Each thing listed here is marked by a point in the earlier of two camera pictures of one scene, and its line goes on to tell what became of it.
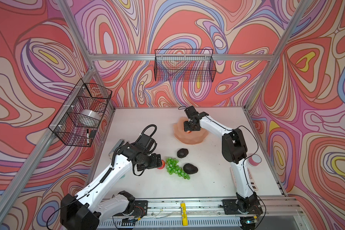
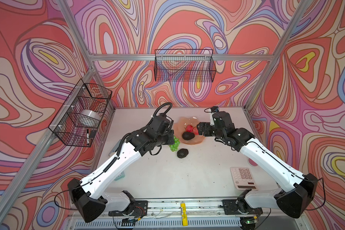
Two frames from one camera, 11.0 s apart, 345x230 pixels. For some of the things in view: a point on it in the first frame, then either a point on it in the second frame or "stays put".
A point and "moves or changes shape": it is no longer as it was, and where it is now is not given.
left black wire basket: x=77 y=121 stays put
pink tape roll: x=255 y=160 stays put
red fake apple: x=163 y=165 moves or changes shape
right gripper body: x=189 y=126 to x=209 y=130
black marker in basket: x=87 y=137 stays put
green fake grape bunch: x=173 y=167 to x=174 y=147
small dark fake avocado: x=182 y=153 stays put
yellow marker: x=184 y=214 stays put
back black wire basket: x=184 y=65 stays put
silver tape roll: x=88 y=117 stays put
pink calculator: x=250 y=178 stays put
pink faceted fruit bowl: x=192 y=137 stays put
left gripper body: x=150 y=162 to x=167 y=139
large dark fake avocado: x=189 y=168 to x=188 y=135
